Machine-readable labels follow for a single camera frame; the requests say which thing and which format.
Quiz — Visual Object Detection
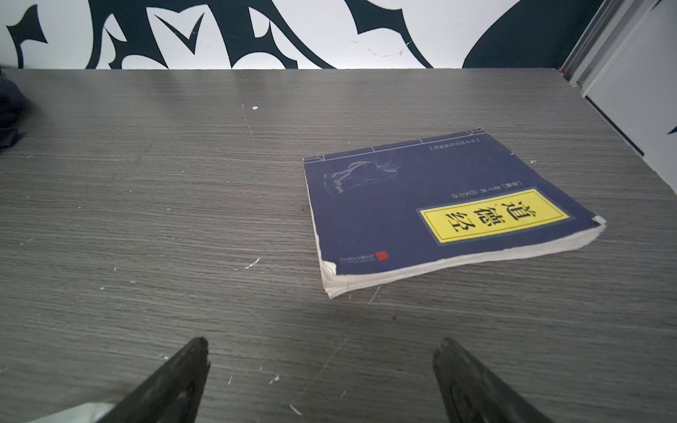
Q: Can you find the dark blue book yellow label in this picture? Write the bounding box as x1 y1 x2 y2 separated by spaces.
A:
303 129 606 298

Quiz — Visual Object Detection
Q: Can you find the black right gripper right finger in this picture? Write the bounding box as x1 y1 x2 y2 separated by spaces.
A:
432 338 551 423

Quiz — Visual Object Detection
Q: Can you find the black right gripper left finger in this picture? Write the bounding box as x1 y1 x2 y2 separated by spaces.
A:
99 337 211 423

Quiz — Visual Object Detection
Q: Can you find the navy blue student backpack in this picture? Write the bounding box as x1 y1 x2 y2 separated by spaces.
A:
0 75 25 149

